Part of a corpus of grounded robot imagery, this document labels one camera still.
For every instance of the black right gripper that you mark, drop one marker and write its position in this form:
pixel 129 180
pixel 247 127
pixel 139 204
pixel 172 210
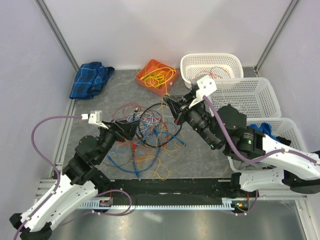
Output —
pixel 175 107

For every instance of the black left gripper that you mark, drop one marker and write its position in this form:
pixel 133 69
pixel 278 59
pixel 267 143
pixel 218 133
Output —
pixel 122 129

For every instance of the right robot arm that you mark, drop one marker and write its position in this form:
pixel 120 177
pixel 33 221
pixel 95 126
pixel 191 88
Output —
pixel 227 129

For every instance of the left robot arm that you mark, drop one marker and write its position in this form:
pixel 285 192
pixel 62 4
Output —
pixel 79 180

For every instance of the orange plastic box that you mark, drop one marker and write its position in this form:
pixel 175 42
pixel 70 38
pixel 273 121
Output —
pixel 157 77

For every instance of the rounded white perforated basket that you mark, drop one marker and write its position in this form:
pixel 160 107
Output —
pixel 217 65

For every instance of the blue plaid cloth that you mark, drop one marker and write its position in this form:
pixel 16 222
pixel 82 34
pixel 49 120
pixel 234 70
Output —
pixel 90 80

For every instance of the middle white perforated basket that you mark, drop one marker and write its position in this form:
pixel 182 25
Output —
pixel 252 96

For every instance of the blue towel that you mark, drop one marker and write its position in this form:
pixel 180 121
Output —
pixel 264 127

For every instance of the white basket with cloths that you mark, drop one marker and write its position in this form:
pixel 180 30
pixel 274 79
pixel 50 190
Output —
pixel 281 126

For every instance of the black cloth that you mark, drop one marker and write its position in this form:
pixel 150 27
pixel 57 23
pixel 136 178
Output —
pixel 283 141

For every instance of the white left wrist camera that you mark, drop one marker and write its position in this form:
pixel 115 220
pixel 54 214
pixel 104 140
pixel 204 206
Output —
pixel 94 118

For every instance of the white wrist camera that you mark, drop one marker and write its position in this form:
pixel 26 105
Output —
pixel 204 86
pixel 94 118

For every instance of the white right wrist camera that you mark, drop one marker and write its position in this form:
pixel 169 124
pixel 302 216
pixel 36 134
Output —
pixel 204 86

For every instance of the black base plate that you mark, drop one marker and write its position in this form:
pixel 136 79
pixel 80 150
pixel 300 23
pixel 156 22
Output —
pixel 175 190

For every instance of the light blue cable duct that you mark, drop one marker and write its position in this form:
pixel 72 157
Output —
pixel 122 204

